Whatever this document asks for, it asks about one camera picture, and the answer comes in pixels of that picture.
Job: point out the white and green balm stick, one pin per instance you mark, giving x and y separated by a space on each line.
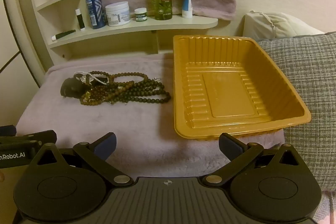
80 20

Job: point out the yellow plastic tray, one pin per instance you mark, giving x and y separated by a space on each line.
223 98

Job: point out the silver rhinestone wristwatch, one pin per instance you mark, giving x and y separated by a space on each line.
72 87

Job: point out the white pillow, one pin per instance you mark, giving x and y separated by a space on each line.
283 24

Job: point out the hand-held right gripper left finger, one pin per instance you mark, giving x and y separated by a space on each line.
105 147

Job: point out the grey striped pillow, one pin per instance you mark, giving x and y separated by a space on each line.
309 82

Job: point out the purple fleece cloth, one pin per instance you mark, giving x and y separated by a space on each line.
105 119

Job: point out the dark green tube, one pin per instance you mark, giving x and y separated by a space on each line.
64 34

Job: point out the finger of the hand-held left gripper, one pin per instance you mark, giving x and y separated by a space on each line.
8 130
39 137

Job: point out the cream shelf unit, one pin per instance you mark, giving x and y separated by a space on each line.
162 24

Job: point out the small green jar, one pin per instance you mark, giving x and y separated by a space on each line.
140 15

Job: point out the pink bedding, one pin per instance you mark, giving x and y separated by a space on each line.
329 208

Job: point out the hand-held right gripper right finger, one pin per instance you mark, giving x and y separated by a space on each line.
231 147

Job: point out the white cream jar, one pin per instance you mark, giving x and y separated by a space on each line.
118 14

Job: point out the blue plastic bottle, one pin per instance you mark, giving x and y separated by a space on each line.
95 3

